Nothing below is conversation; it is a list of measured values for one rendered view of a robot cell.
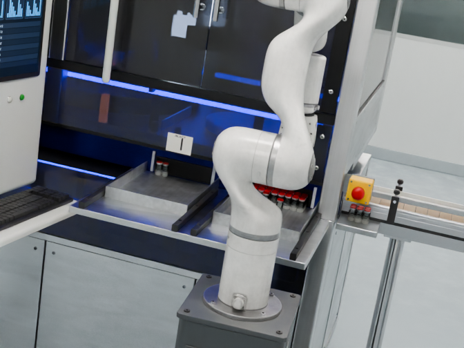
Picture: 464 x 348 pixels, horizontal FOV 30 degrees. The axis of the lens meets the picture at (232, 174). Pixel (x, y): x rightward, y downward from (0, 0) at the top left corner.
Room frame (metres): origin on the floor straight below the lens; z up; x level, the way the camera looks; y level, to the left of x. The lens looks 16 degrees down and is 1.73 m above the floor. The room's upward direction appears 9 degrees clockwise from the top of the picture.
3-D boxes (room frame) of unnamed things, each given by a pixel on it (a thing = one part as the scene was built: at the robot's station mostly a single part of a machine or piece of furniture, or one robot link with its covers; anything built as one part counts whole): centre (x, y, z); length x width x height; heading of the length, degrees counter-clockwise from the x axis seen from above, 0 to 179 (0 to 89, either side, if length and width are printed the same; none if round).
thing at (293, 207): (2.63, -0.15, 0.90); 0.18 x 0.02 x 0.05; 77
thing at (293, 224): (2.52, -0.13, 0.90); 0.34 x 0.26 x 0.04; 167
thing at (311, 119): (2.36, -0.16, 1.21); 0.10 x 0.08 x 0.11; 77
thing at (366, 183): (2.58, -0.40, 1.00); 0.08 x 0.07 x 0.07; 167
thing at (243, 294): (1.91, -0.07, 0.95); 0.19 x 0.19 x 0.18
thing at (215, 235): (2.49, 0.05, 0.87); 0.70 x 0.48 x 0.02; 77
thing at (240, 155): (1.91, -0.04, 1.16); 0.19 x 0.12 x 0.24; 79
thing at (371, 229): (2.62, -0.42, 0.87); 0.14 x 0.13 x 0.02; 167
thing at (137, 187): (2.60, 0.20, 0.90); 0.34 x 0.26 x 0.04; 167
